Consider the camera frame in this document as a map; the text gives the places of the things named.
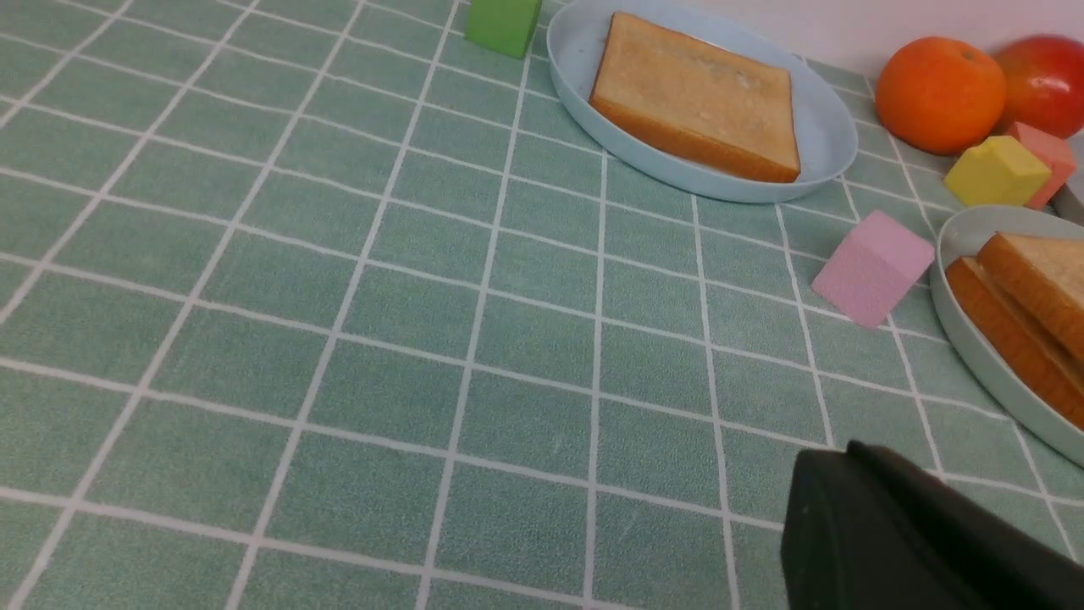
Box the toast slice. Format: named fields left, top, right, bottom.
left=944, top=257, right=1084, bottom=431
left=589, top=11, right=800, bottom=184
left=976, top=231, right=1083, bottom=362

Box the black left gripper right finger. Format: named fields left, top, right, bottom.
left=847, top=441, right=1083, bottom=609

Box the grey egg plate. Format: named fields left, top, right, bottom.
left=1050, top=130, right=1084, bottom=225

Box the pink foam cube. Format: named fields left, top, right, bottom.
left=810, top=211, right=935, bottom=329

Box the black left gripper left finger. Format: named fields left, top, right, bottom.
left=780, top=449, right=990, bottom=609

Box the salmon foam cube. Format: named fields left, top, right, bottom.
left=1008, top=121, right=1077, bottom=211

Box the green foam cube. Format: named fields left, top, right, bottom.
left=465, top=0, right=542, bottom=59

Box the light blue bread plate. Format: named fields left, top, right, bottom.
left=545, top=1, right=857, bottom=204

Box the yellow foam cube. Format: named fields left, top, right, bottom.
left=943, top=137, right=1051, bottom=208

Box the teal centre plate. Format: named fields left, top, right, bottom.
left=929, top=206, right=1083, bottom=466

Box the red tomato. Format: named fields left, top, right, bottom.
left=993, top=34, right=1083, bottom=139

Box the orange fruit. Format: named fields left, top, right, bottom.
left=872, top=37, right=1007, bottom=156

